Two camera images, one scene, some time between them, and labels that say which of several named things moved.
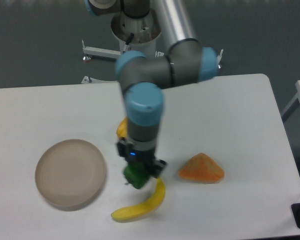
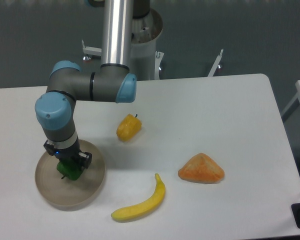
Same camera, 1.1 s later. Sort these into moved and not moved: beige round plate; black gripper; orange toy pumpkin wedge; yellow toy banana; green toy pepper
Moved: black gripper; green toy pepper
Not moved: orange toy pumpkin wedge; beige round plate; yellow toy banana
